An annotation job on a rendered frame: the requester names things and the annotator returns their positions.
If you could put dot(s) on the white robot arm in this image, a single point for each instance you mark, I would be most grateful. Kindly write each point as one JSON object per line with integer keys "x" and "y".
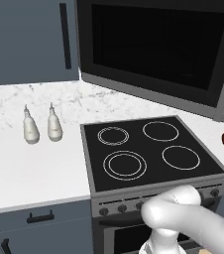
{"x": 183, "y": 215}

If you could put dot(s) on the black microwave oven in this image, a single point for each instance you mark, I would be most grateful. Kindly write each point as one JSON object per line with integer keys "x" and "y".
{"x": 157, "y": 46}

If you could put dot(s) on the black microwave door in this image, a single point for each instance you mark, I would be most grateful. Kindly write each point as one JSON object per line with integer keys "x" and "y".
{"x": 157, "y": 39}

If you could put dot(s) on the grey oven door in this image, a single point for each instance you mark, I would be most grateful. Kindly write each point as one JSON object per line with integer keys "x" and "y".
{"x": 124, "y": 238}

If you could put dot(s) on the grey-blue base cupboard door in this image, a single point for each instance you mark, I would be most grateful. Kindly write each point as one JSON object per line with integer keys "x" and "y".
{"x": 51, "y": 239}

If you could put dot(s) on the grey stove with black hob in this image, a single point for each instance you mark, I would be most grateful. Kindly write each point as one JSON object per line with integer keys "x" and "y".
{"x": 150, "y": 155}

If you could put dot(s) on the white bottle with spout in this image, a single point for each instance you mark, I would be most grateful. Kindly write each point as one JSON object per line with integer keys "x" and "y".
{"x": 54, "y": 127}
{"x": 30, "y": 130}

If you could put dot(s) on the black stove knob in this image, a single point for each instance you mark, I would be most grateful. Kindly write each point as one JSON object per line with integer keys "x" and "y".
{"x": 214, "y": 192}
{"x": 139, "y": 205}
{"x": 103, "y": 211}
{"x": 122, "y": 208}

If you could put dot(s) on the grey-blue drawer front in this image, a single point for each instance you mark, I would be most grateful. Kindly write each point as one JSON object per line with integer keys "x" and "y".
{"x": 61, "y": 213}

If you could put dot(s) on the grey-blue wall cupboard door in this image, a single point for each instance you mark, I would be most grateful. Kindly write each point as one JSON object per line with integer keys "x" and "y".
{"x": 21, "y": 39}

